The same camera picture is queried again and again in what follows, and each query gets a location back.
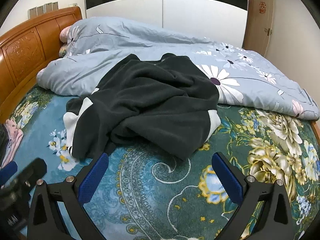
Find black white fleece jacket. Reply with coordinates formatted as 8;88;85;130
63;54;221;159

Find teal floral bed sheet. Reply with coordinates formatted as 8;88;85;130
0;84;320;240

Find wooden headboard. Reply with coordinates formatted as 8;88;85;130
0;7;82;123

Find pink pillow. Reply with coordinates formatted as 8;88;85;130
59;26;72;58

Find grey floral duvet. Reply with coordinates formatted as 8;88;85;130
36;17;319;120

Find wooden door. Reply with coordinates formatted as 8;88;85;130
243;0;274;56

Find white black wardrobe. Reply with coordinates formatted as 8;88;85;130
85;0;248;47

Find wall switch panels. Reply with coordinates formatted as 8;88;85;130
28;2;59;20

